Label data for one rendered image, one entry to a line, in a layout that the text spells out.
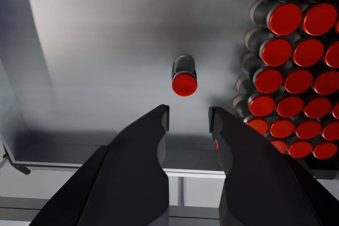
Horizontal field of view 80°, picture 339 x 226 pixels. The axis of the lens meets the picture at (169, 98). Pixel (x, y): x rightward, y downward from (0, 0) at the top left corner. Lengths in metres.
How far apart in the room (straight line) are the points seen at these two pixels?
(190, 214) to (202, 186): 0.63
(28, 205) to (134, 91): 1.18
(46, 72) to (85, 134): 0.09
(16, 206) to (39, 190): 0.80
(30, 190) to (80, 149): 1.95
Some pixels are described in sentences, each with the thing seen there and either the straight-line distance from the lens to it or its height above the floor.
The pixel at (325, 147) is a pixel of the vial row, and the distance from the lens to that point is 0.24.
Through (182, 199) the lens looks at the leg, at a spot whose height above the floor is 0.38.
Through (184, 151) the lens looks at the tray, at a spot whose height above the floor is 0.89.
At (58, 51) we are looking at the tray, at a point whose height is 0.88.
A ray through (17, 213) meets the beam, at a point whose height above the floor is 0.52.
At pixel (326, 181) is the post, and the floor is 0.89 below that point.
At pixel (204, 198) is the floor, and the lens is 1.86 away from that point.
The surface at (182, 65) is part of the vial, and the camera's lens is 0.18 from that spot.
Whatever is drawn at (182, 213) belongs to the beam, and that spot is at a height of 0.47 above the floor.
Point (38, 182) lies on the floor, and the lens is 2.10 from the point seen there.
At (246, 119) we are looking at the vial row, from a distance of 0.19.
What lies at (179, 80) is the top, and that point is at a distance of 0.16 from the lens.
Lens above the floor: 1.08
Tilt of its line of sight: 61 degrees down
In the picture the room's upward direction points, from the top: 174 degrees counter-clockwise
